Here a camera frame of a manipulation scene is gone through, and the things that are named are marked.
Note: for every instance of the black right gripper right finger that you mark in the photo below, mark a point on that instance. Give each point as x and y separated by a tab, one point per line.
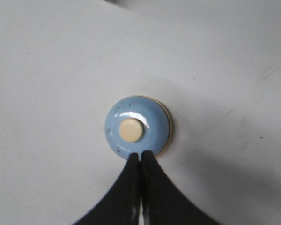
162	202

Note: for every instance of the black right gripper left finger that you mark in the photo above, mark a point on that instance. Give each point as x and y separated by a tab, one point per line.
121	204

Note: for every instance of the blue call bell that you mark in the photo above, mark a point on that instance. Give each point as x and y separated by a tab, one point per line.
138	123

